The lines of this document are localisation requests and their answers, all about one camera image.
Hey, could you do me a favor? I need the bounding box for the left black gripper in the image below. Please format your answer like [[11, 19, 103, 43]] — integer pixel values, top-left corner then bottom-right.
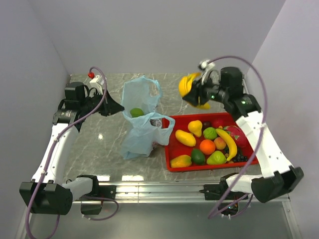
[[80, 89, 125, 117]]

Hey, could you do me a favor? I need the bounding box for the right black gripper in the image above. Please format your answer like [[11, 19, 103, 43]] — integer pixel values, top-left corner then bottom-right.
[[182, 72, 229, 107]]

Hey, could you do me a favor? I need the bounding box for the small yellow banana bunch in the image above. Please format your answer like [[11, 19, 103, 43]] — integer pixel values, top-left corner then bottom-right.
[[178, 72, 210, 110]]

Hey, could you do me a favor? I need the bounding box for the green round fruit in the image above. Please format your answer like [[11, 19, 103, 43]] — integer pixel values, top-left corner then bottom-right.
[[130, 108, 145, 118]]

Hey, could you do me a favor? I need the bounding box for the light blue plastic bag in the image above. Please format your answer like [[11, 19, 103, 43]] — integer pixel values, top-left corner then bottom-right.
[[120, 76, 175, 159]]

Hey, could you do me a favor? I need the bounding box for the yellow mango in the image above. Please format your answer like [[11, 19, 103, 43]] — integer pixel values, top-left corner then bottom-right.
[[175, 129, 196, 147]]

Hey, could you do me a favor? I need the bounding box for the dark red grape bunch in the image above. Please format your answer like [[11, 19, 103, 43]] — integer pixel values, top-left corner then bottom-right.
[[150, 119, 162, 128]]

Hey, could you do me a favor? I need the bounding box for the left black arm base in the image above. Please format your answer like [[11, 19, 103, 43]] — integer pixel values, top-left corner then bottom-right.
[[75, 185, 117, 216]]

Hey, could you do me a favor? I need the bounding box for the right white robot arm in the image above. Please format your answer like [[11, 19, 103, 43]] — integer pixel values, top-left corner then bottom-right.
[[178, 67, 304, 203]]

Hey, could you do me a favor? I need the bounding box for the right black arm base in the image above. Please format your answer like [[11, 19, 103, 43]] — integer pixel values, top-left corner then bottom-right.
[[203, 174, 250, 216]]

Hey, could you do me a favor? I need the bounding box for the dark plum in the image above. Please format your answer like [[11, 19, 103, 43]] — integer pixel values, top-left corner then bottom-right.
[[202, 121, 212, 130]]

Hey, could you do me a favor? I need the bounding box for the yellow pear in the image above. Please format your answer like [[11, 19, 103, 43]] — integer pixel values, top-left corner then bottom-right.
[[187, 120, 202, 137]]

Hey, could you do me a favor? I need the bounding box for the red strawberry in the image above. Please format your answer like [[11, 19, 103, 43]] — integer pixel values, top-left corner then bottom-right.
[[212, 118, 224, 128]]

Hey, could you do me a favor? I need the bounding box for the green custard apple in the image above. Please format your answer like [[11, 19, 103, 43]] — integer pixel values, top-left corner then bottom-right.
[[203, 127, 218, 140]]

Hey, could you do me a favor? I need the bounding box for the long yellow banana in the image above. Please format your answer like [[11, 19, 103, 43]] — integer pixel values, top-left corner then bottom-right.
[[216, 128, 237, 162]]

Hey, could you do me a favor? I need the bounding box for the red plastic tray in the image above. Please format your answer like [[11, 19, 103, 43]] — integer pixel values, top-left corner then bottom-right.
[[161, 112, 259, 173]]

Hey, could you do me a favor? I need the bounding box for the orange fruit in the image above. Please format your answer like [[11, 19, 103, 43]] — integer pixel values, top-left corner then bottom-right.
[[199, 139, 216, 155]]

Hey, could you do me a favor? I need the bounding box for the peach fruit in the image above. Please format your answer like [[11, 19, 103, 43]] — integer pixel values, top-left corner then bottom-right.
[[214, 137, 227, 150]]

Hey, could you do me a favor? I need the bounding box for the pink dragon fruit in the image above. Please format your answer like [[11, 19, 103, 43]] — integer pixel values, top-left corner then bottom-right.
[[223, 125, 248, 148]]

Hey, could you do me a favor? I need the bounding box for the dark green avocado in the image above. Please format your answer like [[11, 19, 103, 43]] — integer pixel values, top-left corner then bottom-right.
[[191, 148, 205, 165]]

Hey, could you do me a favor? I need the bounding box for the yellow orange papaya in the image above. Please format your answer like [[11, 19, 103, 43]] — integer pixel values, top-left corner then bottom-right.
[[170, 155, 192, 168]]

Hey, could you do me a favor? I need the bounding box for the green pear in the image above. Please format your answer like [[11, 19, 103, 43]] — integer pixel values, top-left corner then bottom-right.
[[206, 150, 226, 165]]

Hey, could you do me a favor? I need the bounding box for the black grape bunch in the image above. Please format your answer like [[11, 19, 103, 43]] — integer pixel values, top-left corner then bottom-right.
[[223, 147, 248, 163]]

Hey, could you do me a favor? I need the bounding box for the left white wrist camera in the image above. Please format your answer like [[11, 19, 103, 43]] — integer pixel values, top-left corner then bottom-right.
[[88, 72, 104, 94]]

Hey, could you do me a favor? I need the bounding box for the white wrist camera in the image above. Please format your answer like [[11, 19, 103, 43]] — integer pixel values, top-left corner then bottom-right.
[[198, 59, 215, 85], [88, 72, 104, 94]]

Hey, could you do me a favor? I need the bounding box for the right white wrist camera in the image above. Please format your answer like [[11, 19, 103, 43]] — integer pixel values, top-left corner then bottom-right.
[[198, 59, 215, 85]]

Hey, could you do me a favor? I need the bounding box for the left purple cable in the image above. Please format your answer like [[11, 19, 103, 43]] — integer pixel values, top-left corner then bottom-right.
[[25, 66, 120, 239]]

